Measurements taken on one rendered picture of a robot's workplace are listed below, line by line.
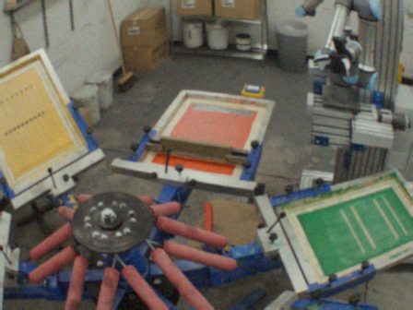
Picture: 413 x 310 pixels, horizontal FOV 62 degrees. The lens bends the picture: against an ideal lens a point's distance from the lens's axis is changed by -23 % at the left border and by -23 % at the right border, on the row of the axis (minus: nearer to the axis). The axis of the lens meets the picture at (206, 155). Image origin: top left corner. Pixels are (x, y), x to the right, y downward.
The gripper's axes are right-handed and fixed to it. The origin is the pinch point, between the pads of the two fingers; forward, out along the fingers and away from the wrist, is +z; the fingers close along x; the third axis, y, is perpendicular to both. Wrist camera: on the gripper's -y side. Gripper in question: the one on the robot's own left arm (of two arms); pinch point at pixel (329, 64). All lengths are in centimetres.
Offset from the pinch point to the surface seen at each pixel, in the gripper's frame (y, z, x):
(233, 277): 75, 47, 20
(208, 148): 55, -2, 69
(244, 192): 61, 12, 39
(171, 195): 56, 33, 60
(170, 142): 52, 5, 87
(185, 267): 62, 60, 31
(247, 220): 154, -59, 97
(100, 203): 29, 75, 50
